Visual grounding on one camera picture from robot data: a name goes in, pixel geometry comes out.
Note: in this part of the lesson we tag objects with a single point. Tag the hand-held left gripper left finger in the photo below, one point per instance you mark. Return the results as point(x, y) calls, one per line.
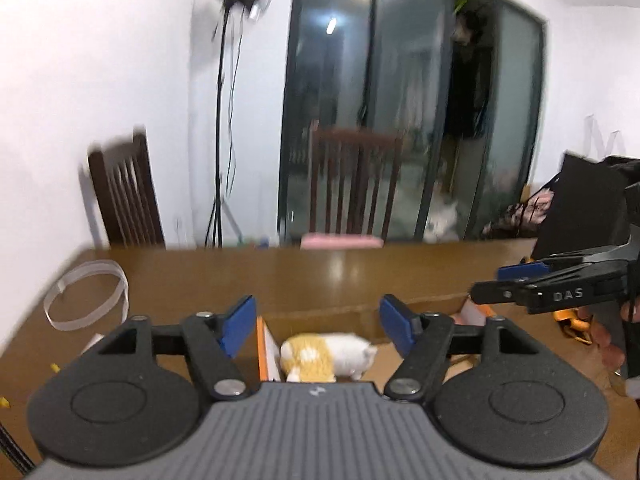
point(240, 325)

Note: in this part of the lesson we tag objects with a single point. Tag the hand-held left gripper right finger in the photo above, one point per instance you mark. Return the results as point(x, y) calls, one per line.
point(395, 325)

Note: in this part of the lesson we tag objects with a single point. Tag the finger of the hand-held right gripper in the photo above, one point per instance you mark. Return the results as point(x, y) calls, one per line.
point(520, 272)
point(500, 294)

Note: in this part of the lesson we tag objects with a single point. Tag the yellow and white plush toy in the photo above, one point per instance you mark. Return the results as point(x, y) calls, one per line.
point(345, 355)

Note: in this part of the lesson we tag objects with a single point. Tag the red cardboard box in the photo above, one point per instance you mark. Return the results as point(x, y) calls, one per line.
point(325, 321)

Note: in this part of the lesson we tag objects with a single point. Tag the person's right hand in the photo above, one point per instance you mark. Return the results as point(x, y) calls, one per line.
point(607, 352)

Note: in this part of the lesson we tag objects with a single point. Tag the orange object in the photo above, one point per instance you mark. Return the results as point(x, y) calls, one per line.
point(570, 325)

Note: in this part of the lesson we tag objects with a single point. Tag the floral cloth pile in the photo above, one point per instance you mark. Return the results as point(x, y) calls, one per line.
point(520, 215)

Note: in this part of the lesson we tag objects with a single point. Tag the black bag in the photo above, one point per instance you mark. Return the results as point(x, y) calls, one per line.
point(580, 210)

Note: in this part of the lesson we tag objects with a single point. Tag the white fluffy object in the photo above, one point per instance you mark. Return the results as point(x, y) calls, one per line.
point(442, 217)

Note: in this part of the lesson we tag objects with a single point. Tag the pink seat cushion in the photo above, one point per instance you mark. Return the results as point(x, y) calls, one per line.
point(340, 241)

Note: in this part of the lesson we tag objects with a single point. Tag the dark wooden slatted chair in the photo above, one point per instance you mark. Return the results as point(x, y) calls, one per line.
point(355, 180)
point(130, 195)

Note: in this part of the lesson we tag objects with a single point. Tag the white paper bag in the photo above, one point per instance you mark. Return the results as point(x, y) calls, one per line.
point(602, 135)

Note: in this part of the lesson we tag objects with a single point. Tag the scattered yellow crumbs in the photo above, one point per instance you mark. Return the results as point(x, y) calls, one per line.
point(55, 367)

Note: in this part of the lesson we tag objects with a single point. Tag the dark hanging clothes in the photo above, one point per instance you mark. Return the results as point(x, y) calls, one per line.
point(467, 75)

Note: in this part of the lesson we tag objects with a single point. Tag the glass sliding door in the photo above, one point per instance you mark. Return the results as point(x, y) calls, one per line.
point(415, 85)

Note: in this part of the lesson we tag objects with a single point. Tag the black studio light stand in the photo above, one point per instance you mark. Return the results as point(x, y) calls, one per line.
point(220, 110)

